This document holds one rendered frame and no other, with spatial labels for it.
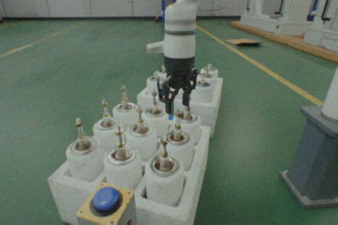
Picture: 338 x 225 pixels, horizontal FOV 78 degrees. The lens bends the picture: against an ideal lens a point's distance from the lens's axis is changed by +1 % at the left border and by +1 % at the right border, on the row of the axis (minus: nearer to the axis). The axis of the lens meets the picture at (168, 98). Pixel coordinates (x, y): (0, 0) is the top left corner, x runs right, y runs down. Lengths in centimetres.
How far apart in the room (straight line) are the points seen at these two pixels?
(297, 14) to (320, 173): 323
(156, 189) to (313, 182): 52
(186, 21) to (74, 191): 51
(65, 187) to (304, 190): 74
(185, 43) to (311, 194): 65
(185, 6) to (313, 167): 62
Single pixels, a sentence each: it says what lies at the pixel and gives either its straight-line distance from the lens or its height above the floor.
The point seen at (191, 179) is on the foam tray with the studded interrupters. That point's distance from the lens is 60.
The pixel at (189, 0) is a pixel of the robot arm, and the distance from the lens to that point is 50.
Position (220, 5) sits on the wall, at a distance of 710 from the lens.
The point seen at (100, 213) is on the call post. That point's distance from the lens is 39.
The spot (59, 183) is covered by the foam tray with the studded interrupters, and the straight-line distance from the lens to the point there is 66.
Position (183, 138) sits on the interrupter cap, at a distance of 62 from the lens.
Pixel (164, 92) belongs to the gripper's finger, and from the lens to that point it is 49.
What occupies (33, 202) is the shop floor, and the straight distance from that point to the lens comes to 91.
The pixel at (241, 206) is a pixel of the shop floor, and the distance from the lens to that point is 81.
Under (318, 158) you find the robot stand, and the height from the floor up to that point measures 18.
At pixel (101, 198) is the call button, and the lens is 39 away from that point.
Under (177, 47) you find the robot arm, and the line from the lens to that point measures 47.
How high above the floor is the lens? 62
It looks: 26 degrees down
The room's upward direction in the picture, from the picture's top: straight up
